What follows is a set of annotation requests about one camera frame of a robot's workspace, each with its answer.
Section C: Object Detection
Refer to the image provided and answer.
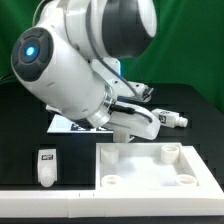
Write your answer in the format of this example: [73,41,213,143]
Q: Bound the white square table top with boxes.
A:
[95,143,224,197]

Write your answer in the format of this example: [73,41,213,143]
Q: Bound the white marker sheet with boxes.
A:
[47,115,112,134]

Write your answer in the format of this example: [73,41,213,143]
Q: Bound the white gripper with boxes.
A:
[105,101,160,140]

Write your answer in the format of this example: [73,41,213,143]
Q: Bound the white L-shaped fence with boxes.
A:
[0,145,224,219]

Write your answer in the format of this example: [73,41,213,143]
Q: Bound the black cables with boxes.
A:
[86,6,154,124]

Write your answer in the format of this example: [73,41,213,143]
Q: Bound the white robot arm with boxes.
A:
[11,0,160,142]

